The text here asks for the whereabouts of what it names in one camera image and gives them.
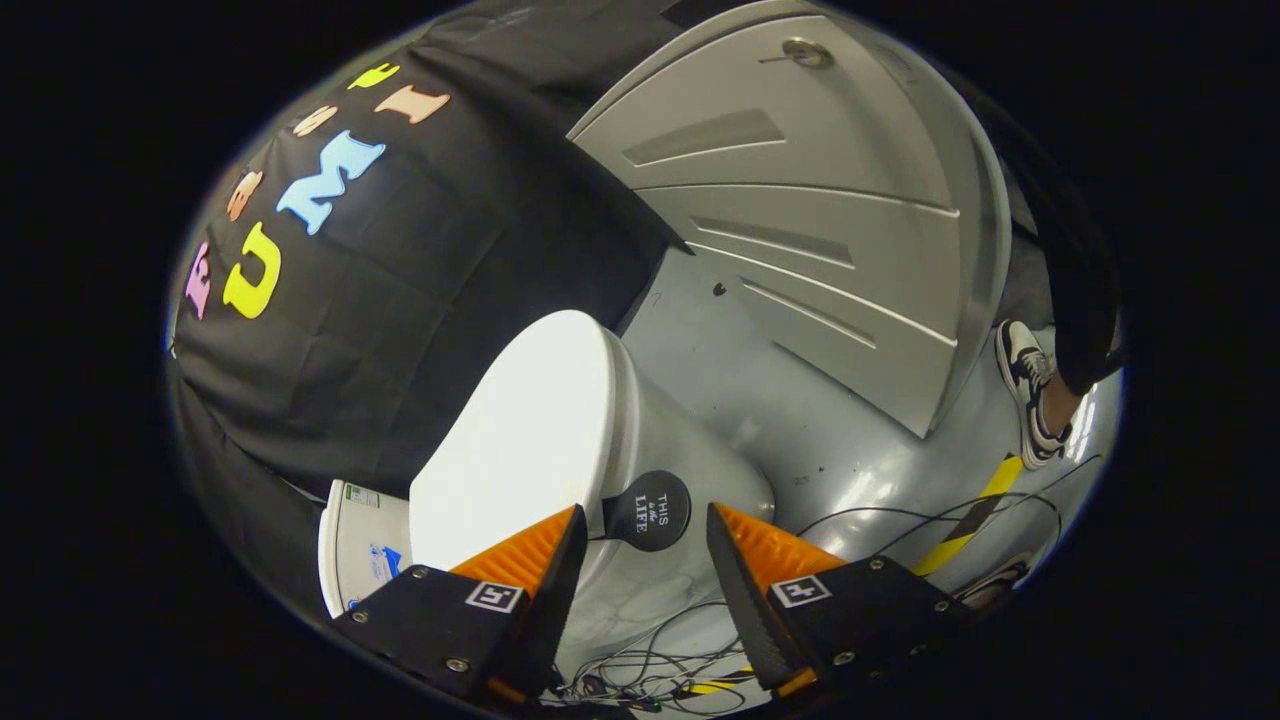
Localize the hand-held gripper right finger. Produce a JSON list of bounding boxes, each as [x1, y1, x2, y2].
[[706, 502, 976, 701]]

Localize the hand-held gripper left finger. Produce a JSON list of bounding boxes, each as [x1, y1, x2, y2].
[[332, 503, 589, 706]]

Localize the white toilet lid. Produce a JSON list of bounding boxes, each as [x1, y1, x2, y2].
[[408, 310, 626, 576]]

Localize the white toilet tank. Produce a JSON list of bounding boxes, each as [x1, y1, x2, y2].
[[318, 480, 413, 616]]

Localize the yellow and black floor tape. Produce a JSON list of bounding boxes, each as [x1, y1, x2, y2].
[[912, 455, 1026, 578]]

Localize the black backdrop cloth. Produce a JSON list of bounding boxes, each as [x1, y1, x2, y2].
[[165, 0, 741, 621]]

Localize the black and white sneaker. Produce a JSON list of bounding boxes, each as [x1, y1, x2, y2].
[[995, 320, 1073, 471]]

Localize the white drawer cabinet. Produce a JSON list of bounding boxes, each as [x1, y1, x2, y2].
[[568, 0, 1013, 439]]

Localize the person's leg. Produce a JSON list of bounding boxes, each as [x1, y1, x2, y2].
[[1000, 150, 1126, 431]]

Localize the round metal cabinet lock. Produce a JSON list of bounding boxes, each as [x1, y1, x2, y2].
[[760, 38, 835, 70]]

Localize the thin black cables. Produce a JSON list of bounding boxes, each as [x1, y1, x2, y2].
[[555, 600, 761, 716]]

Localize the black round lid handle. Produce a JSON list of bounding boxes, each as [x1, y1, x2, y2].
[[600, 470, 693, 553]]

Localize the long thin black cable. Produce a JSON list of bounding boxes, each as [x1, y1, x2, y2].
[[795, 455, 1101, 561]]

